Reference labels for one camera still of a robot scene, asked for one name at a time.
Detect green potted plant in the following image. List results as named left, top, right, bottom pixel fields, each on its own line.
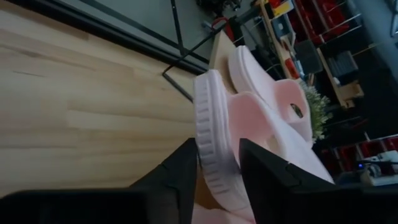
left=298, top=81, right=333, bottom=143

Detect white device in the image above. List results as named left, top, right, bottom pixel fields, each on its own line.
left=360, top=151, right=398, bottom=187

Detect wooden storage rack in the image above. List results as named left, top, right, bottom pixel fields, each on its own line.
left=257, top=0, right=364, bottom=108

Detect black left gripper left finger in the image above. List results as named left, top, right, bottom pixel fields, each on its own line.
left=130, top=138, right=199, bottom=224

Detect red storage bins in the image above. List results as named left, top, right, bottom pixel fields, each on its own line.
left=294, top=0, right=363, bottom=43

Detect black-framed wooden shelf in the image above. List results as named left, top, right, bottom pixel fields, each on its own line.
left=161, top=0, right=259, bottom=103

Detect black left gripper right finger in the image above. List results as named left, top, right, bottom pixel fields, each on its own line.
left=238, top=138, right=336, bottom=224

